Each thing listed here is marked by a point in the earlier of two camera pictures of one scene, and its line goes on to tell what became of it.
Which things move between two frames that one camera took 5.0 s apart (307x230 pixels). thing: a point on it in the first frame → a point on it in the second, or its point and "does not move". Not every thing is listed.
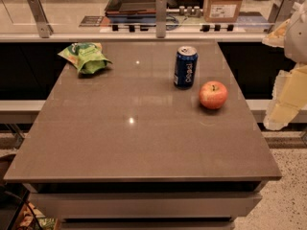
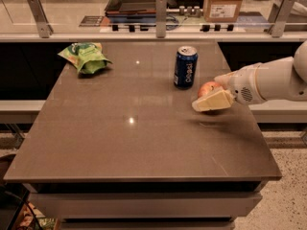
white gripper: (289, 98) → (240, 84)
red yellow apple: (213, 94) does not move
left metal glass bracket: (45, 29) does not move
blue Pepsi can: (185, 67) does not move
